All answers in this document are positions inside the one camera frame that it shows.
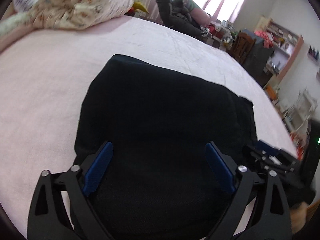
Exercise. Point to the long floral pillow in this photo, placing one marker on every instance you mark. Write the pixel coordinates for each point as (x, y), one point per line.
(15, 27)

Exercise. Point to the wooden chair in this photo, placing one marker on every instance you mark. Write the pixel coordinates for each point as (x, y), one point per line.
(241, 47)

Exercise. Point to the right hand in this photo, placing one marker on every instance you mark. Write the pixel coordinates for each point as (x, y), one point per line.
(298, 216)

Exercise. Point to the pink bed blanket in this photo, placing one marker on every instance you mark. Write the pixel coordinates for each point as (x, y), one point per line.
(45, 77)

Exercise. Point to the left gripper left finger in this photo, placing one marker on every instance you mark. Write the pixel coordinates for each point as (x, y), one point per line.
(60, 209)

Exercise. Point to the pink bookshelf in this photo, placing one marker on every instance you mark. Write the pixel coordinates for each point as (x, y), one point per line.
(286, 46)

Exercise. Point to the dark desk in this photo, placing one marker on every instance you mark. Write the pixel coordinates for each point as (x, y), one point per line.
(256, 61)

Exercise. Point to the rolled floral quilt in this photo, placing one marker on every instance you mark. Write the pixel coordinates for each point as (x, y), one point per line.
(76, 14)

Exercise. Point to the yellow plush toy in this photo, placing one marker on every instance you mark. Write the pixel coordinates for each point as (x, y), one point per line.
(137, 6)

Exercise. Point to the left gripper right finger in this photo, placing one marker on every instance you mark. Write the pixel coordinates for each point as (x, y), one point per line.
(258, 208)

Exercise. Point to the black pants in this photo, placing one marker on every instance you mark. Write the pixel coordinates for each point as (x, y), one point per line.
(158, 184)

